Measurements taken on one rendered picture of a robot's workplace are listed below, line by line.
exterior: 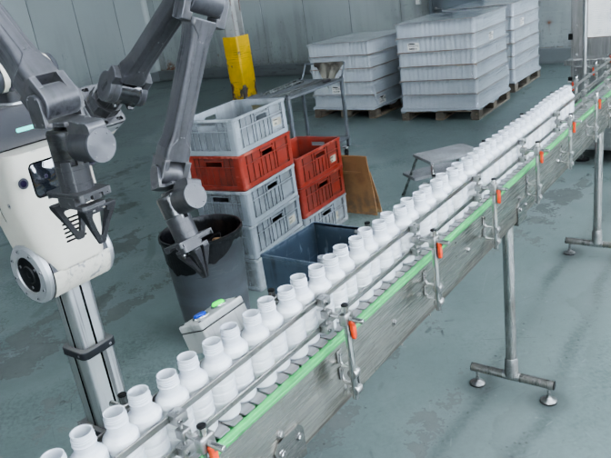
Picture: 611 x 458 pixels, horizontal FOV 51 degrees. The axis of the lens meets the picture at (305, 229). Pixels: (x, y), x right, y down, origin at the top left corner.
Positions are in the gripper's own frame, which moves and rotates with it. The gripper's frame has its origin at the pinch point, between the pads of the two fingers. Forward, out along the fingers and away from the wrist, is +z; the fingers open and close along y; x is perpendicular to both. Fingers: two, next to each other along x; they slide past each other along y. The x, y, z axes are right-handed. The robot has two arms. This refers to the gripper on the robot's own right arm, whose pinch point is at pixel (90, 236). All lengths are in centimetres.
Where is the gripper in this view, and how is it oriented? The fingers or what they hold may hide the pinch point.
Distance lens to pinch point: 122.8
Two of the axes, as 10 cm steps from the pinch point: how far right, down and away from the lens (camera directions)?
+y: 8.1, 1.0, -5.8
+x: 5.7, -3.6, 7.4
